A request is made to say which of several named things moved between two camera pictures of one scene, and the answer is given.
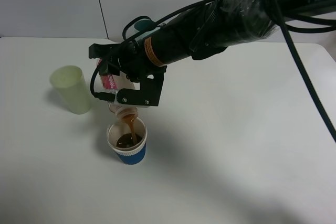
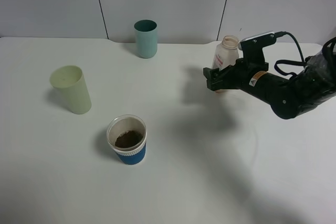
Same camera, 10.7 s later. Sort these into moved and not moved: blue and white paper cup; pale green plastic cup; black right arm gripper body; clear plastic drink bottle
Moved: black right arm gripper body; clear plastic drink bottle
Not moved: blue and white paper cup; pale green plastic cup
